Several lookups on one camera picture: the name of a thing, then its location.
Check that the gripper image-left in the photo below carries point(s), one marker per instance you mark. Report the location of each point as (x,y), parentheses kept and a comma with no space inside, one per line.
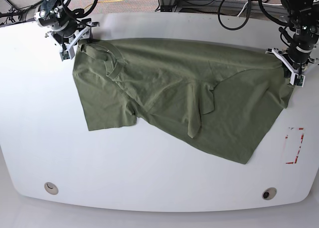
(69,35)

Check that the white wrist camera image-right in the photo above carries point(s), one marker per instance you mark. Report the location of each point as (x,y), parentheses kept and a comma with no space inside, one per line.
(297,80)

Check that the olive green T-shirt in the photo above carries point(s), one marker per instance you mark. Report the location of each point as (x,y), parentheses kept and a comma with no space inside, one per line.
(220,100)

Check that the right grey table grommet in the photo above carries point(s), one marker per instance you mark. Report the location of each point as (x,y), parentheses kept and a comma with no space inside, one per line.
(269,193)

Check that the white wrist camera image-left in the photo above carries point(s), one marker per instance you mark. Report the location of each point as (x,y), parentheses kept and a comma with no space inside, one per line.
(67,54)

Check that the black tripod leg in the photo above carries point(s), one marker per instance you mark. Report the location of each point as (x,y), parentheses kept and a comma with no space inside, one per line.
(7,6)

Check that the grey table grommet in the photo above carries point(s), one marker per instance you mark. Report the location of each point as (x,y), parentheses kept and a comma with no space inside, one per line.
(269,193)
(51,188)

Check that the red tape rectangle marking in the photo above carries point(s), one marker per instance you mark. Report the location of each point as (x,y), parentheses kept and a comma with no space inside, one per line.
(292,145)

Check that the left grey table grommet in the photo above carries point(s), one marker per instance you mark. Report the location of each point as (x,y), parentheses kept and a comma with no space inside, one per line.
(51,188)

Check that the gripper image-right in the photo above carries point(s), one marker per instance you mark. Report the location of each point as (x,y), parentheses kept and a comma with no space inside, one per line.
(293,59)

